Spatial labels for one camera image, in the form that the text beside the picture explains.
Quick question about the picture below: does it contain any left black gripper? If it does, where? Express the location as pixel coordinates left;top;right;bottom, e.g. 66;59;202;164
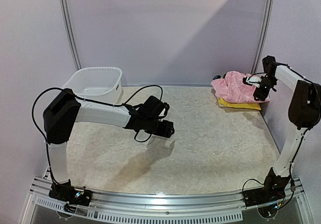
143;117;175;138

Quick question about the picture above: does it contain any pink garment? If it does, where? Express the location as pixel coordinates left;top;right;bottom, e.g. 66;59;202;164
211;71;270;103

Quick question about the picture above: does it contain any navy blue tank top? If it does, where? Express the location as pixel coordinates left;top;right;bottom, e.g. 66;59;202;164
213;75;221;80

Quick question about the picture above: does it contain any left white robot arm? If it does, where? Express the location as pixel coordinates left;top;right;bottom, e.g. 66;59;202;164
38;88;175;201

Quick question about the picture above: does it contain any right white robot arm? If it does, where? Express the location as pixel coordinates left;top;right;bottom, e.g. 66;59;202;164
253;56;320;202

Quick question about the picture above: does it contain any white plastic laundry basket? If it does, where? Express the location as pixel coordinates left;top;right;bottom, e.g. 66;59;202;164
63;67;122;103

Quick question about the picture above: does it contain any folded yellow shirt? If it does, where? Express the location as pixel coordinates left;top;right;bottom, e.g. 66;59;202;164
217;98;261;110

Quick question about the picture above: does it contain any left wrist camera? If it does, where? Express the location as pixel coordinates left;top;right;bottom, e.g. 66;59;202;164
161;102;170;118

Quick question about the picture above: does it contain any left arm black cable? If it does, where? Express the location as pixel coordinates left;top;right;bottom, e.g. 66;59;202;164
32;84;164;179

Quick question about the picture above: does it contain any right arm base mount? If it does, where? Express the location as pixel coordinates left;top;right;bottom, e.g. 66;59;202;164
241;178;296;210

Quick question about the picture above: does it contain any aluminium front rail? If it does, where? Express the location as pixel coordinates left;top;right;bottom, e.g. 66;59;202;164
22;177;313;223

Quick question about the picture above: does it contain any right aluminium frame post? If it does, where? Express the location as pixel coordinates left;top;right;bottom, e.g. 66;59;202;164
250;0;273;73

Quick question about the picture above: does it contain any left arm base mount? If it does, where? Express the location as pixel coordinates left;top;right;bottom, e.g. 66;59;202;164
49;180;93;206

